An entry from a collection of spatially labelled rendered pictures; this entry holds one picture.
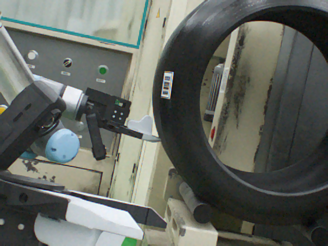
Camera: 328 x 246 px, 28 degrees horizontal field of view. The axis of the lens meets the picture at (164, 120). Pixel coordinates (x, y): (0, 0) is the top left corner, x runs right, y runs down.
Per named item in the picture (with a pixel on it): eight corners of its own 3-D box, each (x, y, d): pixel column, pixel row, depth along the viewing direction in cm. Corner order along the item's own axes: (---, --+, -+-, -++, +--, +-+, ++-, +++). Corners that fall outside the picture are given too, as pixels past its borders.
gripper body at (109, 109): (134, 103, 156) (85, 86, 155) (122, 137, 157) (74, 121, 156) (133, 102, 164) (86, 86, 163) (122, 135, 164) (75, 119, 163)
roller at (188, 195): (176, 184, 186) (190, 177, 186) (183, 198, 186) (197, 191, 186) (190, 209, 151) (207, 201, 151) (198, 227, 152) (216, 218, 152)
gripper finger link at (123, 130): (143, 133, 156) (108, 122, 156) (141, 140, 156) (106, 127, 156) (143, 132, 161) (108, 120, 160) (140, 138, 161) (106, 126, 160)
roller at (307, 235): (279, 217, 189) (272, 204, 188) (293, 210, 189) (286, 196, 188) (317, 250, 154) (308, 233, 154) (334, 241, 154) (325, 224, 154)
